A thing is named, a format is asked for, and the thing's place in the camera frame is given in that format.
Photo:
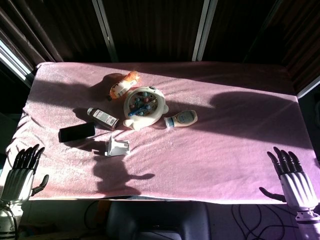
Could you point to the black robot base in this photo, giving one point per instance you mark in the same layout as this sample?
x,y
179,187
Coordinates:
x,y
157,220

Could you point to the dark brown curtain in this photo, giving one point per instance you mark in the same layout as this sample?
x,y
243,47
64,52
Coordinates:
x,y
262,27
155,27
57,27

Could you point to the orange bottle with white label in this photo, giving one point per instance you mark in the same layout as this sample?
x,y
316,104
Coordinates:
x,y
123,85

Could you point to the blue pens in tray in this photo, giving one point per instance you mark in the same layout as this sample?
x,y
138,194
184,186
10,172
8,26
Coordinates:
x,y
137,111

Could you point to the pink table cloth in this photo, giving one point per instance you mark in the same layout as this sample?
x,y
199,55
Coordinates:
x,y
200,150

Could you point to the dark bottle with white label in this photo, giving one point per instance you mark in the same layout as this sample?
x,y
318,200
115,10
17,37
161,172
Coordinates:
x,y
103,118

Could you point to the white folding phone stand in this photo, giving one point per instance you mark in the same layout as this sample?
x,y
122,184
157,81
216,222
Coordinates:
x,y
117,148

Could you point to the white window post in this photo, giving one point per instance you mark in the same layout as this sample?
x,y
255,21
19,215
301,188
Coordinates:
x,y
203,30
105,30

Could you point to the white window frame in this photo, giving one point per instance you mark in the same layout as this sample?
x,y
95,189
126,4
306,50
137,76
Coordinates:
x,y
12,61

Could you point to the cream bottle with blue cap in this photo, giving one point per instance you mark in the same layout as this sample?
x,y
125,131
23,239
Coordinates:
x,y
183,117

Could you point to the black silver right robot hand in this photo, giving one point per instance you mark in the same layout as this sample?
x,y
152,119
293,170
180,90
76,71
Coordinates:
x,y
296,185

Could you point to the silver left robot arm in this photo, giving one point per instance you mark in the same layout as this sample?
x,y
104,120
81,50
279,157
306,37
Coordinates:
x,y
7,220

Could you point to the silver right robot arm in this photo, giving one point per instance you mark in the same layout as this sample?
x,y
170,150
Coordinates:
x,y
308,222

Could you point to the white round fishing toy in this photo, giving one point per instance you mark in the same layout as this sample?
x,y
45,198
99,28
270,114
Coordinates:
x,y
147,117

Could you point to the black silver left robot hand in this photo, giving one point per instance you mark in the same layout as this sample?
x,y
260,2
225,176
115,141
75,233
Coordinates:
x,y
18,180

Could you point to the blue smartphone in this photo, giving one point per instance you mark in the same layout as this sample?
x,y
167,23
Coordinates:
x,y
77,132

